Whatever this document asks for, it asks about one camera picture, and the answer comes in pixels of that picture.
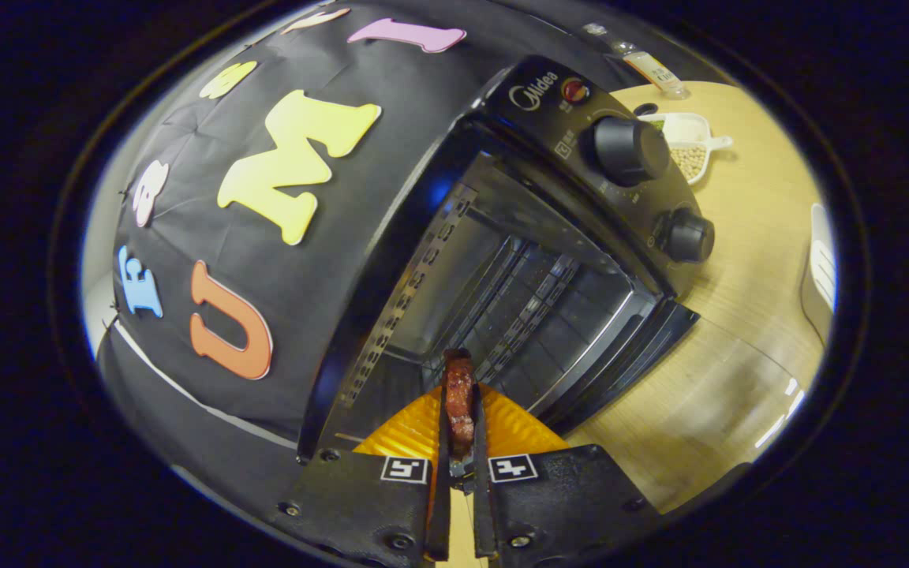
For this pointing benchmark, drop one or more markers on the black toaster oven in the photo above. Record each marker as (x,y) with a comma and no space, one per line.
(549,102)

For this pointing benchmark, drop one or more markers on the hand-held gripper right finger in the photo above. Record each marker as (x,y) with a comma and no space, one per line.
(482,505)

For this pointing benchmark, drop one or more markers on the clear plastic bottle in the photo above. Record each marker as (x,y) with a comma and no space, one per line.
(652,69)

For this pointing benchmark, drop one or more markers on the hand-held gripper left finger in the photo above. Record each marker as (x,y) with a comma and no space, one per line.
(443,505)

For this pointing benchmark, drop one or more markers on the small black cap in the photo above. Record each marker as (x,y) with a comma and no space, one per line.
(645,109)

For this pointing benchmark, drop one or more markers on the small white tray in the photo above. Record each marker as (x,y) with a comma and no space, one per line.
(817,276)

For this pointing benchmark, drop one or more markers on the brown meat piece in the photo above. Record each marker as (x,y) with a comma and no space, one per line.
(460,394)

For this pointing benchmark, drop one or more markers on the white divided dish of beans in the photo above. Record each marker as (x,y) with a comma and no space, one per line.
(687,162)

